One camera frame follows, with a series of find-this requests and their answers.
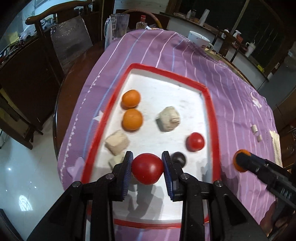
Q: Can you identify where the dark purple plum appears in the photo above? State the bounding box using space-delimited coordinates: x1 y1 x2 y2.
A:
171 152 186 168

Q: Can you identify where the beige foam chunk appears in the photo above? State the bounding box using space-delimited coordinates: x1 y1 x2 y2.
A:
108 152 125 170

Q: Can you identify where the red tomato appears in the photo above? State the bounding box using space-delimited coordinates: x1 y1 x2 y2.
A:
132 153 164 185
186 132 205 152

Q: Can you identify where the beige foam cube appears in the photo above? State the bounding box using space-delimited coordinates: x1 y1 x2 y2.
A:
105 130 130 156

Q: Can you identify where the large white foam lump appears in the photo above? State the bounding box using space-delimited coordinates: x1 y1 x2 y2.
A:
156 106 181 132

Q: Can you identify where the small orange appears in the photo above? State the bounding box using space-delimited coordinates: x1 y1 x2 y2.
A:
122 108 143 132
121 89 141 108

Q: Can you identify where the large orange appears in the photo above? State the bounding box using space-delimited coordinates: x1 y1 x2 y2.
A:
233 149 251 173

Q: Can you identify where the white foam ball piece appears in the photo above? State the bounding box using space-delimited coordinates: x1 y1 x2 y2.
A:
251 124 258 135

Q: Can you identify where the white towel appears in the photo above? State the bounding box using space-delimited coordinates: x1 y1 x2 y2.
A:
269 130 283 167

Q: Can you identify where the purple striped tablecloth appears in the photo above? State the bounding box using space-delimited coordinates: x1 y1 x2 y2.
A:
58 30 277 233

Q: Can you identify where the red rimmed white tray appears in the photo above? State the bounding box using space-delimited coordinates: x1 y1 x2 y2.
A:
81 63 221 229

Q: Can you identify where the wooden chair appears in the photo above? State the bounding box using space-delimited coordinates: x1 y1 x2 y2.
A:
24 0 105 75

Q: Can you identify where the white ceramic mug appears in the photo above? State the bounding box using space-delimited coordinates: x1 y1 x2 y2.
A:
188 31 213 52

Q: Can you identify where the clear glass pitcher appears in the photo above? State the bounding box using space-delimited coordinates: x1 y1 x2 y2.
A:
104 14 130 49

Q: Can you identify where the red capped glass bottle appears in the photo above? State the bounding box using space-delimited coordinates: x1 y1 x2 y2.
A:
136 15 147 30

